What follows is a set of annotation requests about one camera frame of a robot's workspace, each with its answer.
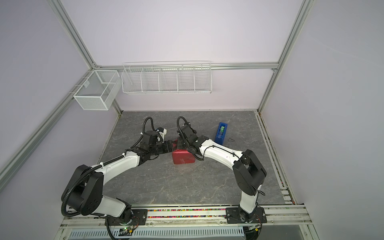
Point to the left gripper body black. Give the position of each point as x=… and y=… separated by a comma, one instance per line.
x=160, y=148

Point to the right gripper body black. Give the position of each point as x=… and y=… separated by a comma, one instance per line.
x=182, y=145

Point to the dark red wrapping paper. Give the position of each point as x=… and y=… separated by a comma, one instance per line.
x=182, y=157

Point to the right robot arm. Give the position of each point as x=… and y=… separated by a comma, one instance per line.
x=247, y=168

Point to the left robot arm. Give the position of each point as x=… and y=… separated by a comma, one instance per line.
x=84, y=193

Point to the blue tape dispenser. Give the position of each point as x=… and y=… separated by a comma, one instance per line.
x=221, y=133

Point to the small white mesh basket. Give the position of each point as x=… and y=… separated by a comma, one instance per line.
x=99, y=90

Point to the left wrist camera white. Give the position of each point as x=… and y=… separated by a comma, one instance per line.
x=161, y=132

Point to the long white wire basket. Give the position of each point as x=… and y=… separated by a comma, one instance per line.
x=167, y=77

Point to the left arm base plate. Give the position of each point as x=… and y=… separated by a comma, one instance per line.
x=133, y=217

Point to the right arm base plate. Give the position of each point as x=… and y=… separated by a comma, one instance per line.
x=237, y=215

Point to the white slotted cable duct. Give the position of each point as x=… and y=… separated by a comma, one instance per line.
x=158, y=233

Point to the aluminium front rail frame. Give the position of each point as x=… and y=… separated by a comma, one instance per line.
x=284, y=222

